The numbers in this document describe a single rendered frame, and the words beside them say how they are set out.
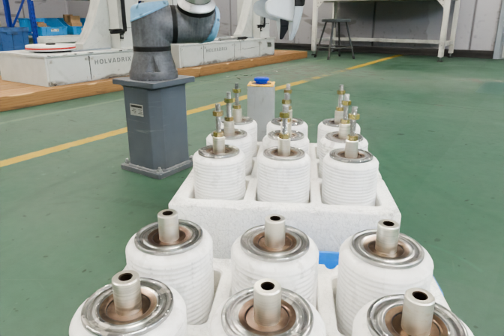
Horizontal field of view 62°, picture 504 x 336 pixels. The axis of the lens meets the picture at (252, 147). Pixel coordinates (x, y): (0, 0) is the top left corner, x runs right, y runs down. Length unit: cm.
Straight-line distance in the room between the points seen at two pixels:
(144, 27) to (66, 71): 159
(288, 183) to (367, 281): 32
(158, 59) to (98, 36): 190
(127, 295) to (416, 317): 23
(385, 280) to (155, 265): 23
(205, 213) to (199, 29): 74
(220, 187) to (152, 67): 67
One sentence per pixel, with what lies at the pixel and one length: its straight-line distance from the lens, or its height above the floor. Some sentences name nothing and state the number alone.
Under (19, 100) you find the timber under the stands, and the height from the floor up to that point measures 4.
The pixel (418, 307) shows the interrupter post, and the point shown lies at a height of 28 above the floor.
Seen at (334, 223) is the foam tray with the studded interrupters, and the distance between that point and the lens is 72.
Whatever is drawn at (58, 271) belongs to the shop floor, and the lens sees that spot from 96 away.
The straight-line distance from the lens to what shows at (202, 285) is 48.
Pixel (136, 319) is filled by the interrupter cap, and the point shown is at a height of 25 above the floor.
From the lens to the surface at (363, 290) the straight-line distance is 45.
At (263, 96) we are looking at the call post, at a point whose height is 29.
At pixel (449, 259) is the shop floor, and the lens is 100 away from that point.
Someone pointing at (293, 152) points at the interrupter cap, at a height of 25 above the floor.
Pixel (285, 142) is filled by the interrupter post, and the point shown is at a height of 28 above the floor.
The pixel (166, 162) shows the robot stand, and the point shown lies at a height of 4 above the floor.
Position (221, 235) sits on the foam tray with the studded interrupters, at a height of 12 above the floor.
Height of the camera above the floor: 49
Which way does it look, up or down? 17 degrees down
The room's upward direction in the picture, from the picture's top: straight up
